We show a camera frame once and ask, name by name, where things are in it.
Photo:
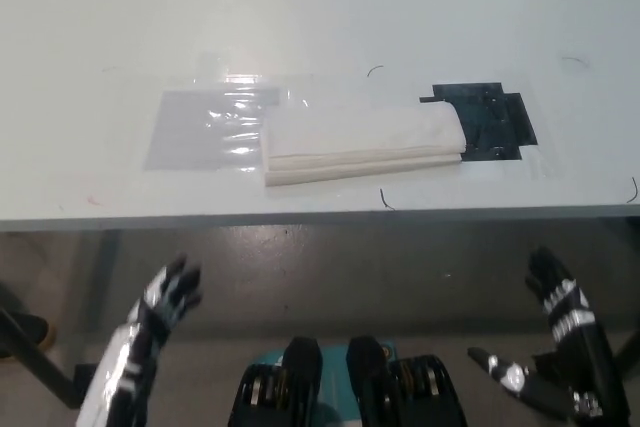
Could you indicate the white napkin stack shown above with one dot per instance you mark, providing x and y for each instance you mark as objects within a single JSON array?
[{"x": 360, "y": 142}]

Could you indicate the dark shoe with tan sole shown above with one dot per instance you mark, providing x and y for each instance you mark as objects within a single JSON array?
[{"x": 25, "y": 324}]

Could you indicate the black floor base plate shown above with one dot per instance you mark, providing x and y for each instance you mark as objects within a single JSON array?
[
  {"x": 542, "y": 362},
  {"x": 87, "y": 379}
]

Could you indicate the clear plastic bag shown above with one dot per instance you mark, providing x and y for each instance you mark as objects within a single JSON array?
[{"x": 190, "y": 132}]

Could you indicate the black tape patch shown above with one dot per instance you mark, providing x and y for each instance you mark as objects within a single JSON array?
[{"x": 495, "y": 122}]

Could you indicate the black diagonal metal bar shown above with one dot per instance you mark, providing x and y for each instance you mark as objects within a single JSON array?
[{"x": 40, "y": 362}]

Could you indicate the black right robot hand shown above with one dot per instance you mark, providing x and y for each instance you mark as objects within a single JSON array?
[{"x": 585, "y": 347}]

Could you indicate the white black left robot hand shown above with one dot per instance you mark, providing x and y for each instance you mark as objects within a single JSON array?
[{"x": 132, "y": 347}]

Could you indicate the transparent plastic film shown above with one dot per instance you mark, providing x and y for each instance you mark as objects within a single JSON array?
[{"x": 320, "y": 92}]

